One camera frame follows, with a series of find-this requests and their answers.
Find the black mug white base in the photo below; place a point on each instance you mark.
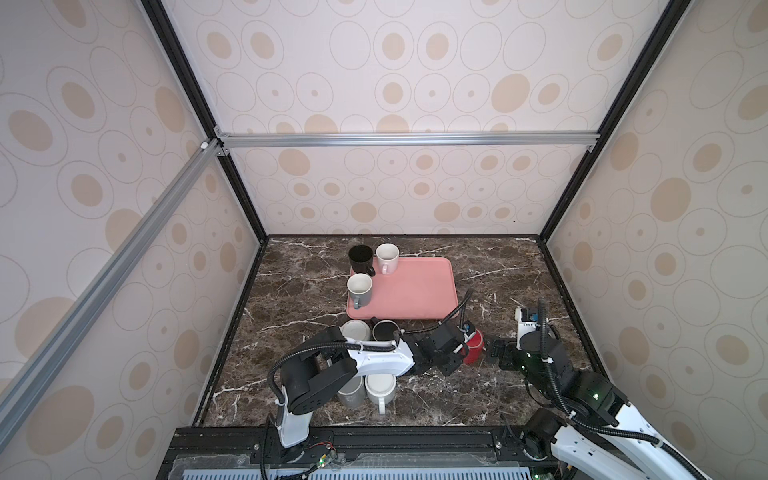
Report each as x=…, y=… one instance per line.
x=361, y=259

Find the pink rectangular tray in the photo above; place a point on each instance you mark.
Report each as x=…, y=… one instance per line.
x=420, y=288

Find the white ribbed mug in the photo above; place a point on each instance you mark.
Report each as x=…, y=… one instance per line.
x=356, y=330

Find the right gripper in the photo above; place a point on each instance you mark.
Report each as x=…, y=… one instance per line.
x=507, y=352

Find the black mug white rim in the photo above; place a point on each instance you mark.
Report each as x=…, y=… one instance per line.
x=385, y=330

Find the red mug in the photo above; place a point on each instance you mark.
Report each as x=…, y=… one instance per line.
x=474, y=347

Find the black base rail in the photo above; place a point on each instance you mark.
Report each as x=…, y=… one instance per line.
x=368, y=452

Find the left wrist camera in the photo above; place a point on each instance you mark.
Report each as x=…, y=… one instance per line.
x=468, y=330

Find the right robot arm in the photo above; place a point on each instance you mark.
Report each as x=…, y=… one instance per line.
x=586, y=423

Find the pink mug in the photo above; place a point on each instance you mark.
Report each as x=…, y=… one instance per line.
x=387, y=256

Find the white mug front row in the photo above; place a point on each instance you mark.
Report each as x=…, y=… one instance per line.
x=381, y=390

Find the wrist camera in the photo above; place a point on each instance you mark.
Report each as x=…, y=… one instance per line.
x=468, y=330
x=527, y=321

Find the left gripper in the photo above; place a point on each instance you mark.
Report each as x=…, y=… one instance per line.
x=457, y=363

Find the dark grey mug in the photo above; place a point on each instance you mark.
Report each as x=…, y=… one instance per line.
x=353, y=394

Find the horizontal aluminium bar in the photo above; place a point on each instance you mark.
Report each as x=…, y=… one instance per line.
x=227, y=141

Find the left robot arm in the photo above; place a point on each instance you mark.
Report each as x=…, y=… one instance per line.
x=312, y=374

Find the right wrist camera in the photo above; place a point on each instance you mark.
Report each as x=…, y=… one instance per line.
x=527, y=321

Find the grey mug white interior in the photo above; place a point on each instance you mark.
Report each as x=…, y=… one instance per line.
x=360, y=289

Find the diagonal aluminium bar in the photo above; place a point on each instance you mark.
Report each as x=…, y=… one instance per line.
x=44, y=366

